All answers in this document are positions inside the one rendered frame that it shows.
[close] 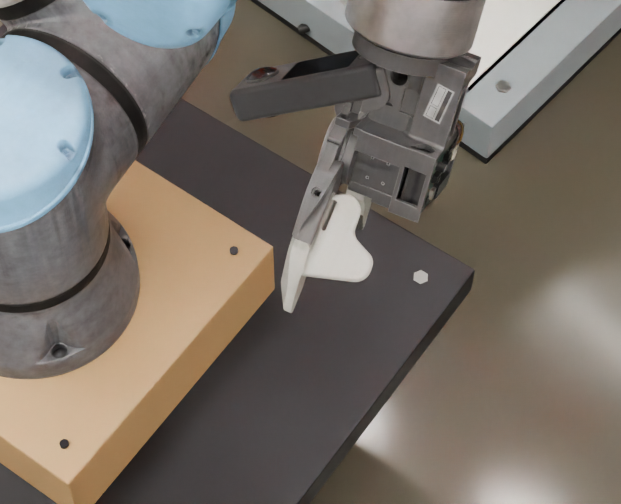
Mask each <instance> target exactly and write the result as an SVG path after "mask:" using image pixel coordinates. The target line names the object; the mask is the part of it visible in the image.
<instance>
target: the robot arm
mask: <svg viewBox="0 0 621 504"><path fill-rule="evenodd" d="M236 1H237V0H0V21H1V22H2V23H3V24H4V25H5V26H6V27H7V31H6V32H5V34H4V35H3V36H2V37H1V38H0V376H2V377H7V378H13V379H42V378H49V377H54V376H58V375H62V374H65V373H68V372H71V371H73V370H76V369H78V368H80V367H82V366H85V365H86V364H88V363H90V362H92V361H93V360H95V359H96V358H98V357H99V356H100V355H102V354H103V353H104V352H106V351H107V350H108V349H109V348H110V347H111V346H112V345H113V344H114V343H115V342H116V341H117V340H118V339H119V337H120V336H121V335H122V333H123V332H124V331H125V329H126V328H127V326H128V324H129V323H130V321H131V319H132V316H133V314H134V312H135V309H136V306H137V302H138V298H139V291H140V275H139V267H138V261H137V256H136V252H135V249H134V246H133V244H132V241H131V239H130V237H129V235H128V234H127V232H126V230H125V229H124V227H123V226H122V225H121V223H120V222H119V221H118V220H117V219H116V218H115V217H114V216H113V215H112V214H111V213H110V212H109V211H108V210H107V205H106V202H107V199H108V197H109V195H110V193H111V192H112V190H113V189H114V188H115V186H116V185H117V184H118V182H119V181H120V180H121V178H122V177H123V176H124V174H125V173H126V171H127V170H128V169H129V167H130V166H131V165H132V163H133V162H134V161H135V159H136V158H137V157H138V155H139V154H140V153H141V151H142V150H143V148H144V147H145V146H146V145H147V143H148V142H149V141H150V139H151V138H152V136H153V135H154V134H155V132H156V131H157V130H158V128H159V127H160V126H161V124H162V123H163V122H164V120H165V119H166V118H167V116H168V115H169V113H170V112H171V111H172V109H173V108H174V107H175V105H176V104H177V103H178V101H179V100H180V99H181V97H182V96H183V94H184V93H185V92H186V90H187V89H188V88H189V86H190V85H191V84H192V82H193V81H194V80H195V78H196V77H197V76H198V74H199V73H200V71H201V70H202V69H203V67H204V66H205V65H207V64H208V63H209V61H210V60H211V59H212V58H213V56H214V55H215V53H216V51H217V49H218V47H219V44H220V41H221V39H222V38H223V36H224V34H225V33H226V31H227V29H228V28H229V26H230V24H231V22H232V19H233V16H234V12H235V6H236ZM485 2H486V0H348V1H347V5H346V9H345V13H344V15H345V17H346V20H347V22H348V24H349V25H350V26H351V28H352V29H353V30H354V35H353V39H352V45H353V47H354V49H355V50H354V51H349V52H344V53H339V54H334V55H329V56H323V57H318V58H313V59H308V60H303V61H298V62H293V63H288V64H283V65H278V66H273V67H269V66H265V67H260V68H257V69H255V70H254V71H251V72H250V73H249V74H248V75H247V76H246V77H245V78H244V79H243V80H242V81H241V82H240V83H239V84H238V85H237V86H236V87H235V88H234V89H233V90H232V91H231V92H230V100H231V102H232V105H233V108H234V111H235V114H236V117H237V118H238V120H240V121H249V120H255V119H260V118H271V117H275V116H278V115H282V114H288V113H293V112H298V111H304V110H309V109H315V108H320V107H326V106H331V105H335V107H334V110H335V113H336V115H337V116H336V117H335V118H334V119H333V120H332V122H331V123H330V125H329V127H328V130H327V132H326V135H325V138H324V141H323V144H322V147H321V150H320V154H319V158H318V162H317V165H316V167H315V169H314V172H313V174H312V176H311V179H310V181H309V184H308V186H307V189H306V192H305V195H304V197H303V201H302V204H301V207H300V210H299V213H298V216H297V219H296V223H295V226H294V229H293V232H292V235H293V236H292V239H291V242H290V245H289V249H288V252H287V256H286V260H285V265H284V269H283V274H282V278H281V290H282V300H283V309H284V310H285V311H287V312H290V313H293V310H294V308H295V306H296V303H297V301H298V298H299V296H300V294H301V291H302V289H303V286H304V282H305V279H306V277H314V278H323V279H331V280H340V281H348V282H360V281H362V280H364V279H366V278H367V277H368V276H369V274H370V272H371V270H372V266H373V259H372V256H371V255H370V254H369V253H368V251H367V250H366V249H365V248H364V247H363V246H362V245H361V244H360V242H359V241H358V240H357V239H356V236H355V229H356V228H358V229H361V230H363V228H364V226H365V223H366V220H367V216H368V213H369V209H370V206H371V202H373V203H375V204H378V205H380V206H383V207H385V208H388V212H391V213H393V214H396V215H398V216H401V217H403V218H406V219H408V220H411V221H413V222H416V223H418V222H419V218H420V215H421V213H422V212H423V210H424V209H425V208H426V206H427V205H428V204H429V203H430V201H431V200H432V199H436V198H437V197H438V195H439V194H440V193H441V192H442V190H443V189H444V188H445V186H446V185H447V183H448V179H449V176H450V173H451V170H452V166H453V163H454V160H455V157H456V153H457V150H458V147H459V143H460V141H461V140H462V137H463V133H464V127H465V123H463V122H461V121H460V120H458V118H459V115H460V112H461V108H462V105H463V102H464V98H465V95H466V92H467V89H468V85H469V82H470V81H471V80H472V79H473V77H474V76H475V75H476V73H477V70H478V67H479V63H480V60H481V57H480V56H477V55H475V54H472V53H469V52H468V51H469V50H470V49H471V48H472V46H473V42H474V39H475V36H476V32H477V29H478V26H479V22H480V19H481V16H482V12H483V9H484V5H485ZM343 183H344V184H347V191H346V194H344V193H342V194H337V192H338V189H339V186H341V185H342V184H343ZM335 193H336V194H335ZM336 202H337V204H336ZM335 204H336V206H335ZM106 255H107V256H106ZM83 288H84V289H83Z"/></svg>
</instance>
